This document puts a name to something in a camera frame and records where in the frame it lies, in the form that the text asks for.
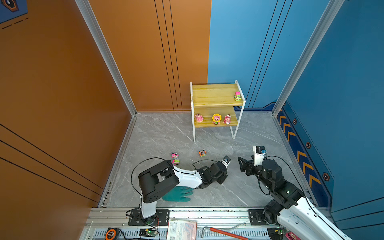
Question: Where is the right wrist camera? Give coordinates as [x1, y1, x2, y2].
[253, 146, 267, 167]

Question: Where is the green circuit board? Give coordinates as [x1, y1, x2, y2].
[139, 229, 159, 238]

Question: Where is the orange toy car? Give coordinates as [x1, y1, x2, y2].
[199, 150, 207, 157]

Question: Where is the pink toy car upper left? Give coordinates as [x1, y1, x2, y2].
[171, 152, 179, 159]

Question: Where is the pink bear toy yellow base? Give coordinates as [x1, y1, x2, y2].
[195, 114, 204, 123]

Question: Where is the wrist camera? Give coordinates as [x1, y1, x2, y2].
[253, 146, 267, 167]
[221, 156, 231, 168]

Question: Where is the green rubber work glove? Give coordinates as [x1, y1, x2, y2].
[162, 187, 194, 202]

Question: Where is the pink snack packet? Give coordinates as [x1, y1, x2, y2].
[285, 232, 301, 240]

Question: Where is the pink strawberry bear toy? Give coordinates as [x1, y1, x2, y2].
[223, 114, 232, 125]

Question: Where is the pink yellow flower toy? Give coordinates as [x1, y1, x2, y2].
[212, 114, 222, 125]

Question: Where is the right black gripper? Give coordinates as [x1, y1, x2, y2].
[237, 154, 274, 192]

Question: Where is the pink green toy vehicle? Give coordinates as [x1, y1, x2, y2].
[234, 92, 242, 101]

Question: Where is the plastic bag with papers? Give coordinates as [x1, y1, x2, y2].
[166, 220, 198, 240]

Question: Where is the pink green toy car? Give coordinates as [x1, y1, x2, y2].
[172, 159, 180, 166]

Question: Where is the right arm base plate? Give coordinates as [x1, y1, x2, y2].
[248, 209, 293, 227]

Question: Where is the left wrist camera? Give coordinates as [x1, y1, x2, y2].
[221, 156, 231, 168]

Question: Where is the orange tape measure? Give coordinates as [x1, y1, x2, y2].
[105, 228, 119, 240]

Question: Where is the red handled hex wrench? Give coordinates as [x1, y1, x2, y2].
[201, 227, 249, 240]

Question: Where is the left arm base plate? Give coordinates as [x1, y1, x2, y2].
[126, 208, 170, 227]

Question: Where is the yellow wooden two-tier shelf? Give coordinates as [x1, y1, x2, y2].
[190, 81, 246, 141]

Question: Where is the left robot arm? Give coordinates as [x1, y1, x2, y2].
[135, 156, 231, 219]

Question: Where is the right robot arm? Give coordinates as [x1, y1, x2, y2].
[238, 157, 351, 240]

